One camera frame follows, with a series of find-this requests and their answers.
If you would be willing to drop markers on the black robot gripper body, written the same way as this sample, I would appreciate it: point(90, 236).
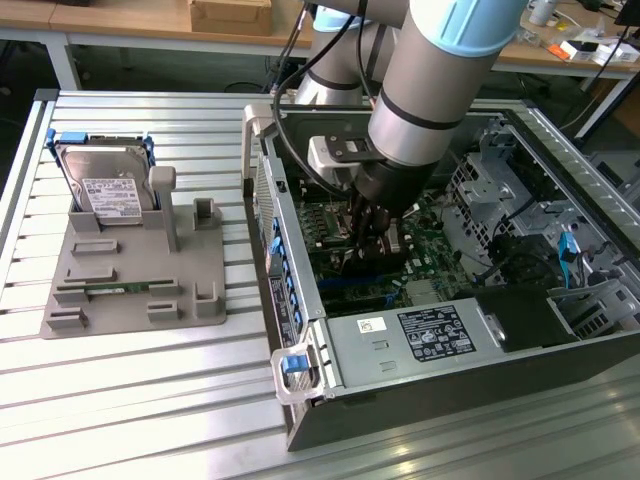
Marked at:
point(395, 187)

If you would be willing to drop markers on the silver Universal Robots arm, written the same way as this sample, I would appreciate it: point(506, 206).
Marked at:
point(430, 75)

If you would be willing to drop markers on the CPU socket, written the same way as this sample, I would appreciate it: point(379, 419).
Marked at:
point(342, 222)

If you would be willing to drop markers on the green motherboard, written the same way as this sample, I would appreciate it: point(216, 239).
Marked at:
point(425, 265)

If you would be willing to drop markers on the silver chipset heatsink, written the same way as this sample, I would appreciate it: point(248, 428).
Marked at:
point(422, 292)

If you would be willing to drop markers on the blue expansion slot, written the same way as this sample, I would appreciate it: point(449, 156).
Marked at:
point(335, 283)

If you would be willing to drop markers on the metal drive cage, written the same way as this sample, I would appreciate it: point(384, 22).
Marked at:
point(480, 200)

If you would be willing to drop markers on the blue slot latch strip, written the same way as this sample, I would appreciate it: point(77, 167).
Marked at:
point(285, 270)

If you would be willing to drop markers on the grey power supply unit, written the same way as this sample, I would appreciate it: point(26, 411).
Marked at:
point(390, 350)

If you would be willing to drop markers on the open black PC case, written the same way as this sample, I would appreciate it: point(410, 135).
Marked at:
point(500, 380)

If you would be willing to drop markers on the orange small box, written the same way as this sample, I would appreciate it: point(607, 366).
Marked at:
point(556, 50)

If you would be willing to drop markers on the white cup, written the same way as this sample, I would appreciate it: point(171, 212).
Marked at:
point(541, 11)

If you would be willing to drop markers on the white small box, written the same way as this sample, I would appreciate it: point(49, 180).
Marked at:
point(580, 50)

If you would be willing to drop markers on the brown cardboard box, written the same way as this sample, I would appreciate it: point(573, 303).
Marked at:
point(230, 15)

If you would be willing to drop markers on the grey plastic parts rack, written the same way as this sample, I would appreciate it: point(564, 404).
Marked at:
point(130, 310)

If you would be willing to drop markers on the green RAM stick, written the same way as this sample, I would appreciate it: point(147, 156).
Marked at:
point(117, 288)

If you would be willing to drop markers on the black monitor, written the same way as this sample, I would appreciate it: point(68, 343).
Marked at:
point(627, 11)

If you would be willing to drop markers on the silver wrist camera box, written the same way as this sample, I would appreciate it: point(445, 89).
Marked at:
point(330, 155)

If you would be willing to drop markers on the wooden desk white frame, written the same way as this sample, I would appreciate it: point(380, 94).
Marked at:
point(550, 62)
point(100, 25)

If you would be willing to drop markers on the hard disk in blue bracket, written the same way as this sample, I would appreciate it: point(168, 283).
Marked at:
point(105, 185)

